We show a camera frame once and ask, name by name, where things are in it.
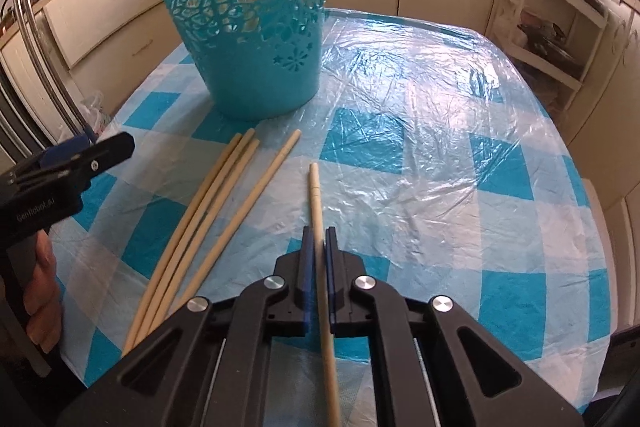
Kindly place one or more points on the white drawer cabinet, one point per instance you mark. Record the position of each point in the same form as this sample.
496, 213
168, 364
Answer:
115, 7

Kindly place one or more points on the person's left hand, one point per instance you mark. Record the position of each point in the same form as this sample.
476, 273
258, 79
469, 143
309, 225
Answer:
47, 297

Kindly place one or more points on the bunch of wooden chopsticks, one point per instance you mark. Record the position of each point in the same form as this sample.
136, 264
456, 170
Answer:
234, 162

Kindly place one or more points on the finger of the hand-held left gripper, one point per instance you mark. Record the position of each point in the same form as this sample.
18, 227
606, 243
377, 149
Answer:
100, 157
65, 149

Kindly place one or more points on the pale wooden chopstick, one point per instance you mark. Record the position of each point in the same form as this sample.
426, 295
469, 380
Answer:
315, 197

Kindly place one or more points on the dark lidded pot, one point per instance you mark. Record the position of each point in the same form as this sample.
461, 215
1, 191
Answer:
550, 44

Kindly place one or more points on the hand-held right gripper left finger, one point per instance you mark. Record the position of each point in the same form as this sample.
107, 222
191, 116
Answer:
308, 287

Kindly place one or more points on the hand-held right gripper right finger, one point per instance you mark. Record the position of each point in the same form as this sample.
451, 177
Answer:
332, 287

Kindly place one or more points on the blue perforated plastic basket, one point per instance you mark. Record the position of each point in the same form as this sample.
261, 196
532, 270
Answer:
260, 72

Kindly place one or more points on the blue white checked tablecloth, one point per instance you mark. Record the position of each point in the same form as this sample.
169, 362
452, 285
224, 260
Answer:
425, 147

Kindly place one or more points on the metal sliding door frame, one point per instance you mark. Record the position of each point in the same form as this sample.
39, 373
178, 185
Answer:
35, 57

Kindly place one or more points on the clear plastic bag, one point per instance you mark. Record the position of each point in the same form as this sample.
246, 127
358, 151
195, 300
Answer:
97, 109

